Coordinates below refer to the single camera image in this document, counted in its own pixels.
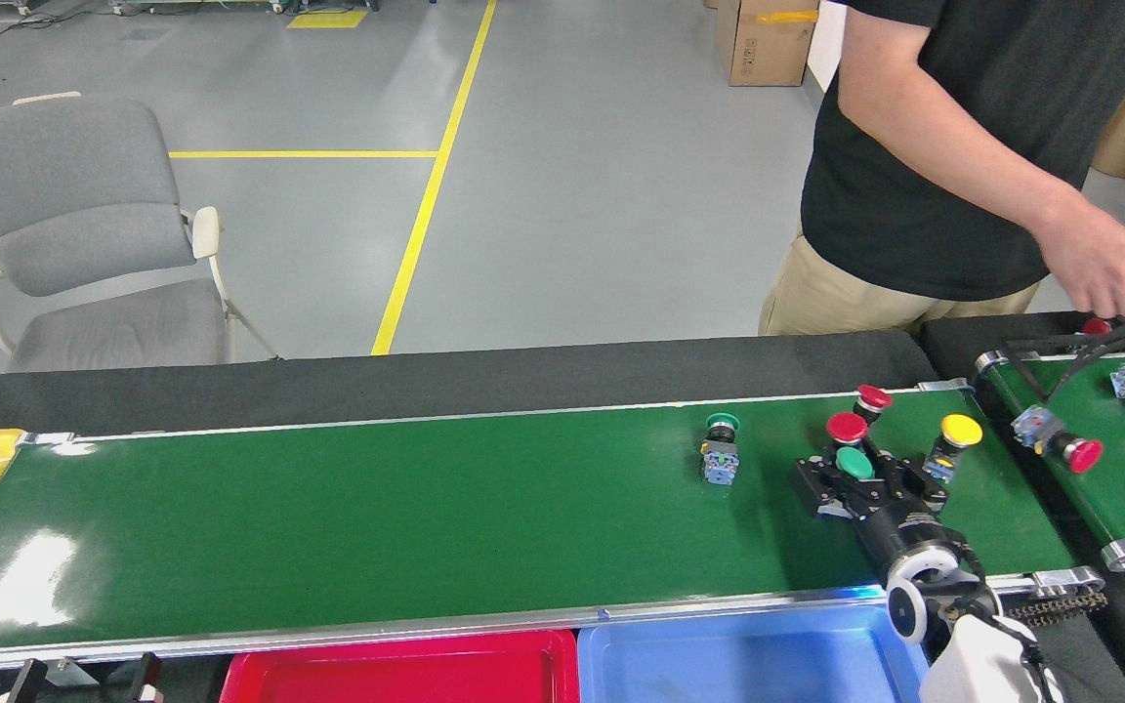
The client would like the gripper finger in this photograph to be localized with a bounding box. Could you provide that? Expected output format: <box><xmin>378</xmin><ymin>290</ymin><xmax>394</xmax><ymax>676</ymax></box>
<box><xmin>128</xmin><ymin>653</ymin><xmax>163</xmax><ymax>703</ymax></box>
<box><xmin>0</xmin><ymin>659</ymin><xmax>49</xmax><ymax>703</ymax></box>

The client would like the brown cardboard box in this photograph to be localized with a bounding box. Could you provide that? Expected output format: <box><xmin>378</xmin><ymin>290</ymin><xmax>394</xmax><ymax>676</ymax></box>
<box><xmin>716</xmin><ymin>0</ymin><xmax>820</xmax><ymax>87</ymax></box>

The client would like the person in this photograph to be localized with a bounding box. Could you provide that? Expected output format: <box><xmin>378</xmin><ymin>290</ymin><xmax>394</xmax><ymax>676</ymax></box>
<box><xmin>758</xmin><ymin>0</ymin><xmax>1125</xmax><ymax>338</ymax></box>

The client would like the long green conveyor belt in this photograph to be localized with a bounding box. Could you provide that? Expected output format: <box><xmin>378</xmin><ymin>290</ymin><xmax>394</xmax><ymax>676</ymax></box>
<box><xmin>0</xmin><ymin>379</ymin><xmax>1105</xmax><ymax>684</ymax></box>

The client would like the small red push button switch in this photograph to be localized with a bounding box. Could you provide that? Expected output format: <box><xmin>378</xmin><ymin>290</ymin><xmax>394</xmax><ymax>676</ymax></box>
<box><xmin>853</xmin><ymin>383</ymin><xmax>895</xmax><ymax>424</ymax></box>

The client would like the yellow mushroom push button switch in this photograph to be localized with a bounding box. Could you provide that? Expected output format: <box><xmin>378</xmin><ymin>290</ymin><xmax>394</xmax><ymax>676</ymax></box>
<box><xmin>921</xmin><ymin>413</ymin><xmax>984</xmax><ymax>485</ymax></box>

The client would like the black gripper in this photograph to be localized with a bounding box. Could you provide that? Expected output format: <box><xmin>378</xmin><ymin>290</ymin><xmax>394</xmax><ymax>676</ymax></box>
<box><xmin>792</xmin><ymin>453</ymin><xmax>960</xmax><ymax>585</ymax></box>

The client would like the black guide bracket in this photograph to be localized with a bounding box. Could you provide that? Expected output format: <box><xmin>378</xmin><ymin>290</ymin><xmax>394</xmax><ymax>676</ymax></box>
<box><xmin>1002</xmin><ymin>317</ymin><xmax>1125</xmax><ymax>406</ymax></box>

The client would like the grey office chair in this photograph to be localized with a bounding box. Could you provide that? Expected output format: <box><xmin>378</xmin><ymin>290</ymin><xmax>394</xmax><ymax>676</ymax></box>
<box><xmin>0</xmin><ymin>91</ymin><xmax>280</xmax><ymax>374</ymax></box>

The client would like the red plastic tray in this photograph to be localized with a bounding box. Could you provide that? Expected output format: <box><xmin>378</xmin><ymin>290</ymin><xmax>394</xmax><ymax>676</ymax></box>
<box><xmin>219</xmin><ymin>630</ymin><xmax>580</xmax><ymax>703</ymax></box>

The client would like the person's right hand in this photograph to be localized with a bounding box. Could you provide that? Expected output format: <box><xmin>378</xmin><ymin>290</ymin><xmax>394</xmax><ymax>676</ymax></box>
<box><xmin>1039</xmin><ymin>193</ymin><xmax>1125</xmax><ymax>328</ymax></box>

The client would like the conveyor drive chain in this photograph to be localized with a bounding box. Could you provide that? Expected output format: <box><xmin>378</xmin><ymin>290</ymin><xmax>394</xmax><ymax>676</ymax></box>
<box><xmin>1007</xmin><ymin>589</ymin><xmax>1108</xmax><ymax>629</ymax></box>

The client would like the blue plastic tray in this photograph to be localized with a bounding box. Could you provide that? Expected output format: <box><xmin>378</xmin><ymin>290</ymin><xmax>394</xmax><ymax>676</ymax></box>
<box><xmin>577</xmin><ymin>598</ymin><xmax>935</xmax><ymax>703</ymax></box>

